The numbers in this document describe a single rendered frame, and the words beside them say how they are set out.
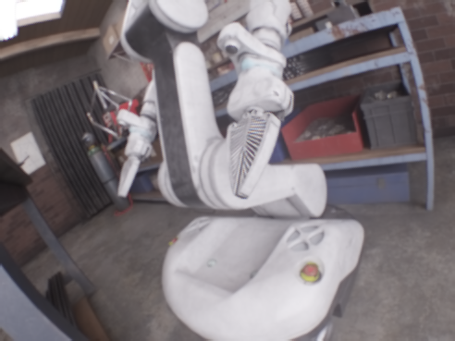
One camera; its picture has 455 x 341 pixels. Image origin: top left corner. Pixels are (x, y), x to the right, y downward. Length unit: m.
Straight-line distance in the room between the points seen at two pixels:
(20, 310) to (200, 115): 0.49
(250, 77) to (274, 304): 0.40
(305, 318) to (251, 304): 0.11
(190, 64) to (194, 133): 0.16
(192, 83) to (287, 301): 0.48
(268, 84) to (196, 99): 0.21
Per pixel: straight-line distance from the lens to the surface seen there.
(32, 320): 0.41
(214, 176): 0.42
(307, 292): 0.46
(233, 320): 0.49
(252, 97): 0.33
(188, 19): 0.54
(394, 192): 1.16
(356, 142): 1.02
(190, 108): 0.48
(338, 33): 0.89
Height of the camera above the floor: 0.71
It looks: 17 degrees down
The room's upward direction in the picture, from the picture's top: 25 degrees counter-clockwise
